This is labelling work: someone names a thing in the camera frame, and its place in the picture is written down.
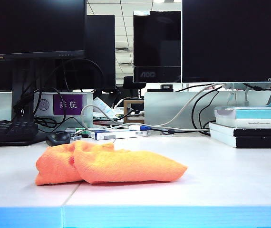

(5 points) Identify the orange microfibre rag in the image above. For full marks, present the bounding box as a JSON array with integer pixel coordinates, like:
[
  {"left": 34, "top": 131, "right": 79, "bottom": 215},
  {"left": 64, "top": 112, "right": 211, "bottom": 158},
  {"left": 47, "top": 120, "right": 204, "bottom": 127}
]
[{"left": 35, "top": 140, "right": 188, "bottom": 186}]

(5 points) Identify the blue and white box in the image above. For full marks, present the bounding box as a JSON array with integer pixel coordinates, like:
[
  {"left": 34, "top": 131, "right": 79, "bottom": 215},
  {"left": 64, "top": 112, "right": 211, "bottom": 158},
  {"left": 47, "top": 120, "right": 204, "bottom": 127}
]
[{"left": 89, "top": 129, "right": 150, "bottom": 141}]

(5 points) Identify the green printed book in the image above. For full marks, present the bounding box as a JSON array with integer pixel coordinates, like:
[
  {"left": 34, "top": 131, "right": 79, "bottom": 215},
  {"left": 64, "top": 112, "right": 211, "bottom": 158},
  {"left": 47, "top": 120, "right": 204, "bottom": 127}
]
[{"left": 93, "top": 113, "right": 125, "bottom": 121}]

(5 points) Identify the grey desk partition panel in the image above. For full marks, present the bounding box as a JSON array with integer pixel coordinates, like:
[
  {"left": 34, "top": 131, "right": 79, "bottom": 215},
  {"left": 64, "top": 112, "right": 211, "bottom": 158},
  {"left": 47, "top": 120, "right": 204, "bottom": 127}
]
[{"left": 144, "top": 91, "right": 271, "bottom": 130}]

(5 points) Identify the black office chair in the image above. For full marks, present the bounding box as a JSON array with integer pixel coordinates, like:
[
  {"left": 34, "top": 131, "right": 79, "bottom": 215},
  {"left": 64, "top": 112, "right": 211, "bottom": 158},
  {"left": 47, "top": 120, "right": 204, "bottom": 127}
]
[{"left": 123, "top": 76, "right": 146, "bottom": 98}]

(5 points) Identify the stack of white papers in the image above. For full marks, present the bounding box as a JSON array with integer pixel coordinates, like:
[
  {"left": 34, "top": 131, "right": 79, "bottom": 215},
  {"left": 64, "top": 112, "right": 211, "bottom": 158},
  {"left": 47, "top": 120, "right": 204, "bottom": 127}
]
[{"left": 92, "top": 97, "right": 114, "bottom": 114}]

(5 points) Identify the purple name sign holder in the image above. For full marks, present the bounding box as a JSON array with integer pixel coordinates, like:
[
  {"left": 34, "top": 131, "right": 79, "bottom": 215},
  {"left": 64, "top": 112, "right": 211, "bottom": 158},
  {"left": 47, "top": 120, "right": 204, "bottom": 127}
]
[{"left": 34, "top": 92, "right": 94, "bottom": 117}]

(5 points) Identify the small black AOC monitor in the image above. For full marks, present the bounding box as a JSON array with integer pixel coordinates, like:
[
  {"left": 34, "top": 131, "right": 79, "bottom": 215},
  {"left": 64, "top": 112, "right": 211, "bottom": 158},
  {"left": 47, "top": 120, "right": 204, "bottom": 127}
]
[{"left": 132, "top": 10, "right": 183, "bottom": 84}]

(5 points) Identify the black computer mouse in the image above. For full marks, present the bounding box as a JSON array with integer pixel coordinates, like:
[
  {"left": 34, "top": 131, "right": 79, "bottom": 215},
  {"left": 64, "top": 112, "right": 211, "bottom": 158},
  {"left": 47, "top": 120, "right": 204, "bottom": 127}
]
[{"left": 45, "top": 131, "right": 71, "bottom": 147}]

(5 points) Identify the white book with printed spine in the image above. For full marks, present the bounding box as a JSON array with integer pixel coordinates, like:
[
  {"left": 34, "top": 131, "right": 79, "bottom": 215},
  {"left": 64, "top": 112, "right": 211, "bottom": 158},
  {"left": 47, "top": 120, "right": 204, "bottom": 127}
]
[{"left": 215, "top": 117, "right": 271, "bottom": 129}]

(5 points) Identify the teal covered book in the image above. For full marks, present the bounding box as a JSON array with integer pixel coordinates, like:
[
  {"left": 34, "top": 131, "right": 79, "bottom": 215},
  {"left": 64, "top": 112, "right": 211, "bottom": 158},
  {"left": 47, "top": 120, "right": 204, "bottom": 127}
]
[{"left": 214, "top": 106, "right": 271, "bottom": 120}]

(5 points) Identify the black book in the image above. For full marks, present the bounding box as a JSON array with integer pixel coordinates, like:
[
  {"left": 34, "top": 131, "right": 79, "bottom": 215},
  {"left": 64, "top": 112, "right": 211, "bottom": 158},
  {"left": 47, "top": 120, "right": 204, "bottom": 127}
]
[
  {"left": 210, "top": 129, "right": 271, "bottom": 149},
  {"left": 208, "top": 122, "right": 271, "bottom": 138}
]

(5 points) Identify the large AOC monitor white stand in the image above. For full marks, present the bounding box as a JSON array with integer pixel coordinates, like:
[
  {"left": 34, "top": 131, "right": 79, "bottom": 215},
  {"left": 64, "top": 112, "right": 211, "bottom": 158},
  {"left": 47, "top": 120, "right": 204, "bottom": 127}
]
[{"left": 182, "top": 0, "right": 271, "bottom": 108}]

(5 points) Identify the black keyboard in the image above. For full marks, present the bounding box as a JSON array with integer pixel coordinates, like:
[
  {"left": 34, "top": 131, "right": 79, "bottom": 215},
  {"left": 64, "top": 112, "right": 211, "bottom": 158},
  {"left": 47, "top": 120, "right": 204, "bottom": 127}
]
[{"left": 0, "top": 120, "right": 39, "bottom": 147}]

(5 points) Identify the black monitor with stand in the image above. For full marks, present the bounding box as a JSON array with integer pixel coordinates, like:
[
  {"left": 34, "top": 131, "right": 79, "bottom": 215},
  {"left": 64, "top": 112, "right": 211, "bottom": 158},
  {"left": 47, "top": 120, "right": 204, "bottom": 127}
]
[{"left": 0, "top": 0, "right": 87, "bottom": 124}]

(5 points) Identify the wooden box frame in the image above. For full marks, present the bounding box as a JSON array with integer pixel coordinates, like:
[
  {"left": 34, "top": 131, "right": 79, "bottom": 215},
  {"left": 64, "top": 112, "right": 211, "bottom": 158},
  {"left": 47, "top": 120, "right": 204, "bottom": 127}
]
[{"left": 123, "top": 99, "right": 145, "bottom": 117}]

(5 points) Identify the white cable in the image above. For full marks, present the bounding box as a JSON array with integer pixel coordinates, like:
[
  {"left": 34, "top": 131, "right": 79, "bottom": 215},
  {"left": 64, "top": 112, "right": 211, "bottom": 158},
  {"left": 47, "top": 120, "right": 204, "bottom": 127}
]
[{"left": 80, "top": 83, "right": 224, "bottom": 132}]

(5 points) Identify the black looped cable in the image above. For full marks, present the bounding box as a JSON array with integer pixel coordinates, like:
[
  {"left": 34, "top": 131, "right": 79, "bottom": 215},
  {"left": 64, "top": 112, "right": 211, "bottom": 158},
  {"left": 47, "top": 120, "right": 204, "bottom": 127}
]
[{"left": 191, "top": 85, "right": 223, "bottom": 136}]

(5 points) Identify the black cable bundle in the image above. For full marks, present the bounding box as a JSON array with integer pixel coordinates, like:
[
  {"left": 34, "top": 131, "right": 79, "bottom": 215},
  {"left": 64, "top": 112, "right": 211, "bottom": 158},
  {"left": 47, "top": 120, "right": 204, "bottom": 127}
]
[{"left": 11, "top": 58, "right": 67, "bottom": 129}]

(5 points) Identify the black cable with plug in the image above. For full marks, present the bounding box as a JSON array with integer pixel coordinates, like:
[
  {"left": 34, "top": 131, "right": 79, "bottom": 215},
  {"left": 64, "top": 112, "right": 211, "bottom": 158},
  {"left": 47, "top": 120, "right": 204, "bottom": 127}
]
[{"left": 242, "top": 83, "right": 271, "bottom": 93}]

